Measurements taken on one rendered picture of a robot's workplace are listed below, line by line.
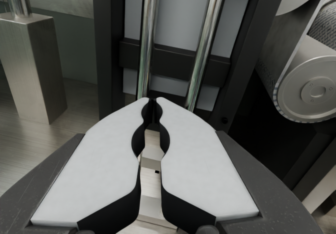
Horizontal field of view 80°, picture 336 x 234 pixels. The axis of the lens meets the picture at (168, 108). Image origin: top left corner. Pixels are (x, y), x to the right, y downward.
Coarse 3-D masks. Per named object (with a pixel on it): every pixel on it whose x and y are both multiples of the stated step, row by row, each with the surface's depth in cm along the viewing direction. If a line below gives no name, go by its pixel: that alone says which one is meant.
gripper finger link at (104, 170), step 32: (96, 128) 9; (128, 128) 9; (96, 160) 7; (128, 160) 7; (64, 192) 6; (96, 192) 6; (128, 192) 6; (64, 224) 5; (96, 224) 6; (128, 224) 7
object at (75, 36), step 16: (64, 16) 66; (80, 16) 66; (64, 32) 69; (80, 32) 68; (64, 48) 73; (80, 48) 72; (64, 64) 76; (80, 64) 75; (80, 80) 79; (96, 80) 78; (256, 80) 67; (240, 112) 75
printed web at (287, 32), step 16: (320, 0) 27; (288, 16) 35; (304, 16) 30; (320, 16) 46; (272, 32) 40; (288, 32) 33; (304, 32) 29; (320, 32) 45; (272, 48) 38; (288, 48) 32; (256, 64) 46; (272, 64) 36; (288, 64) 32; (272, 80) 35; (272, 96) 35
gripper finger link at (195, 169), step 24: (168, 120) 10; (192, 120) 10; (168, 144) 9; (192, 144) 8; (216, 144) 8; (168, 168) 7; (192, 168) 7; (216, 168) 7; (168, 192) 6; (192, 192) 6; (216, 192) 6; (240, 192) 6; (168, 216) 7; (192, 216) 6; (216, 216) 6; (240, 216) 6
